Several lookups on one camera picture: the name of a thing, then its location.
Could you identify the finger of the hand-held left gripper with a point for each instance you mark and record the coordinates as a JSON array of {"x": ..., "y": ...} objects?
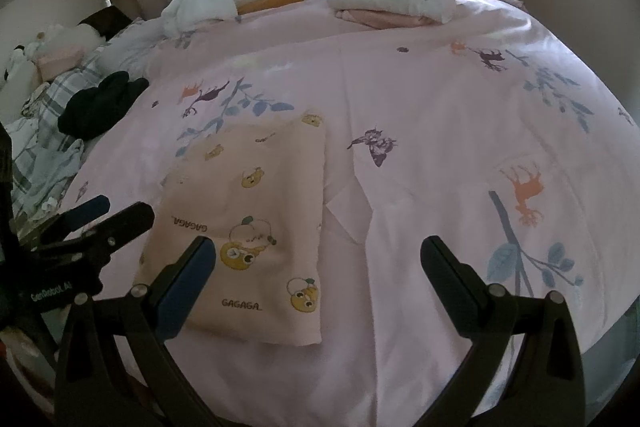
[
  {"x": 90, "y": 209},
  {"x": 125, "y": 219}
]

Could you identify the pink plush cushion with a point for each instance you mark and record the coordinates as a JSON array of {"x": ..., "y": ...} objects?
[{"x": 57, "y": 63}]

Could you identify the pink folded cloth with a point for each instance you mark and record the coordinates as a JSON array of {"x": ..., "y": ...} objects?
[{"x": 380, "y": 19}]

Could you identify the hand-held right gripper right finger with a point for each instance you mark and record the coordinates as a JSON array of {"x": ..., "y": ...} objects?
[{"x": 445, "y": 279}]

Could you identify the black cloth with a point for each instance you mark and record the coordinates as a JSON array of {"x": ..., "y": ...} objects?
[{"x": 100, "y": 104}]

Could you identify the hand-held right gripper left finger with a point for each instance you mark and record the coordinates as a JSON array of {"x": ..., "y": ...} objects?
[{"x": 192, "y": 279}]

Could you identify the white plush toy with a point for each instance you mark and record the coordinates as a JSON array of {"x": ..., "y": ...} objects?
[{"x": 65, "y": 39}]

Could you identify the beige bear print baby shirt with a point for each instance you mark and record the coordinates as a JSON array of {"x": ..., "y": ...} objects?
[{"x": 260, "y": 207}]

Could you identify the plaid bedding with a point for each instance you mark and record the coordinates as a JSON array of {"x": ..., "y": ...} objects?
[{"x": 45, "y": 157}]

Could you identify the pink animal print blanket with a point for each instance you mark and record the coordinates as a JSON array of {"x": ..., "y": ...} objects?
[{"x": 425, "y": 107}]

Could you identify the dark pillow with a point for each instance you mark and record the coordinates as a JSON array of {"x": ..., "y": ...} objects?
[{"x": 107, "y": 22}]

